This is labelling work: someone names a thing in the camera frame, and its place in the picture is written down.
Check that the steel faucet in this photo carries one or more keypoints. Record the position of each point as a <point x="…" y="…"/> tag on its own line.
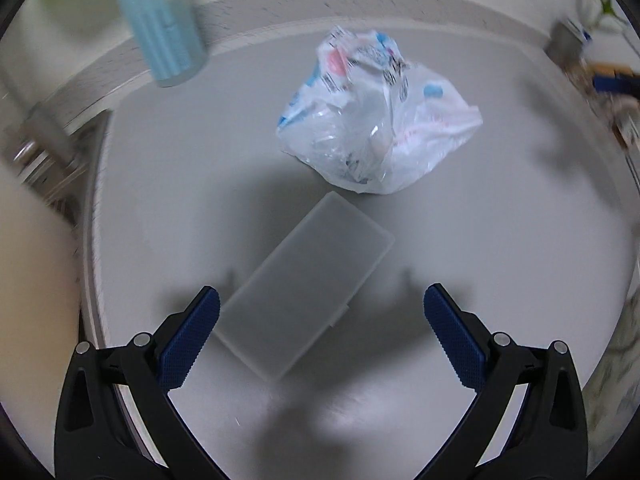
<point x="47" y="132"/>

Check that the white printed plastic bag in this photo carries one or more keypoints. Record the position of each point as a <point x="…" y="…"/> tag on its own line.
<point x="370" y="120"/>

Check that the metal cup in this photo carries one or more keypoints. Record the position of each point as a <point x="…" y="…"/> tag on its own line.
<point x="565" y="42"/>

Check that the pale printed cloth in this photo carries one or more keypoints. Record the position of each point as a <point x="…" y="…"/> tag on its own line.
<point x="617" y="385"/>

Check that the steel sink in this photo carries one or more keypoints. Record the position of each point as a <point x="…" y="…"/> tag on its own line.
<point x="75" y="170"/>

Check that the blue and yellow object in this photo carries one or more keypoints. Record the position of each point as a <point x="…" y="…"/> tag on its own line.
<point x="615" y="80"/>

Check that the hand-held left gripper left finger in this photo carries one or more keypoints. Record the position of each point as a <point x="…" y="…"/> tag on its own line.
<point x="192" y="340"/>

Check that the blue water bottle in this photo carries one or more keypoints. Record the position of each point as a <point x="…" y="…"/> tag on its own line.
<point x="160" y="25"/>

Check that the white flowers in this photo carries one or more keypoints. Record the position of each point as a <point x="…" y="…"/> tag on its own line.
<point x="597" y="0"/>

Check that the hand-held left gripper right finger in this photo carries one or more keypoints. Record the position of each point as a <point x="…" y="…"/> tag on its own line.
<point x="455" y="340"/>

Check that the translucent plastic box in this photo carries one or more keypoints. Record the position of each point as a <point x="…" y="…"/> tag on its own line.
<point x="305" y="285"/>

